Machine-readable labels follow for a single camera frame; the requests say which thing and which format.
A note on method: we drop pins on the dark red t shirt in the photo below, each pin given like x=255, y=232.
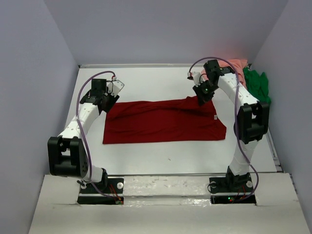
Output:
x=163, y=121

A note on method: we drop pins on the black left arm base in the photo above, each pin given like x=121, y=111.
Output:
x=111, y=194

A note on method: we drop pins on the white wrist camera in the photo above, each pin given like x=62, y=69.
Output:
x=114, y=87
x=195, y=77

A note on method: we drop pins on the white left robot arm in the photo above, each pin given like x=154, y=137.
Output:
x=68, y=153

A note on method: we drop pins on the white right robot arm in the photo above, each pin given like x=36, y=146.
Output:
x=251, y=120

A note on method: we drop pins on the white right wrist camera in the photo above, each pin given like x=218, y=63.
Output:
x=195, y=77

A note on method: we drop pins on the pink crumpled t shirt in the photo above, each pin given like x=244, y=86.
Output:
x=239, y=64

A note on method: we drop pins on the green crumpled t shirt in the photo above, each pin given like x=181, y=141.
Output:
x=257, y=84

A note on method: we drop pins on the white front cover board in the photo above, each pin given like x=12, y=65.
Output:
x=169, y=205

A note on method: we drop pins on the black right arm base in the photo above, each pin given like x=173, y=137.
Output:
x=222, y=193

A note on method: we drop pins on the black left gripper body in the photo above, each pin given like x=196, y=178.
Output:
x=110, y=100

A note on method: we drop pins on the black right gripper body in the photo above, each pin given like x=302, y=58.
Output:
x=205, y=90

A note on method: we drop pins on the aluminium front rail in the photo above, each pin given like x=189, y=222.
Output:
x=191, y=174

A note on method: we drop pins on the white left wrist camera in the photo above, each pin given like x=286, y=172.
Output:
x=114, y=87

